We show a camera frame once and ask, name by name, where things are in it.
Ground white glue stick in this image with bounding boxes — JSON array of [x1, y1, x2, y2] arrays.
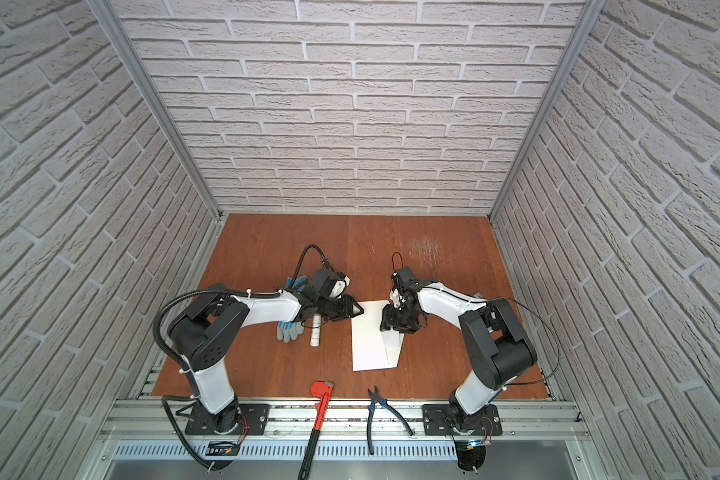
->
[[310, 314, 322, 348]]

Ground cream envelope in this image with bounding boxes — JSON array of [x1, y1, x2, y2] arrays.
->
[[351, 300, 404, 372]]

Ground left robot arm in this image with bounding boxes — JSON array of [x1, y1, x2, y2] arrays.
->
[[152, 284, 364, 434]]

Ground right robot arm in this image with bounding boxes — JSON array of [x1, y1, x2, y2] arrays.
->
[[380, 267, 537, 433]]

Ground blue grey work glove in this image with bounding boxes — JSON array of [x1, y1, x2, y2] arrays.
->
[[276, 276, 307, 343]]

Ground red pipe wrench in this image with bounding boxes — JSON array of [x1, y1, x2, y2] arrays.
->
[[297, 381, 334, 480]]

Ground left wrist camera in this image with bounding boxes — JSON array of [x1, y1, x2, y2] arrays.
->
[[314, 268, 350, 298]]

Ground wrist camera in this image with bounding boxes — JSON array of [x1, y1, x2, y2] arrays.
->
[[314, 268, 350, 298], [390, 269, 417, 309]]

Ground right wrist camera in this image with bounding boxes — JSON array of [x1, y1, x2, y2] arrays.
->
[[390, 269, 417, 309]]

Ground blue handled pliers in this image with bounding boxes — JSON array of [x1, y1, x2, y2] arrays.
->
[[365, 386, 415, 456]]

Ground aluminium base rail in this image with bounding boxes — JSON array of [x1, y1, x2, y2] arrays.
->
[[79, 397, 606, 479]]

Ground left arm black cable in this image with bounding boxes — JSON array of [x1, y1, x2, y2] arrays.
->
[[152, 243, 337, 469]]

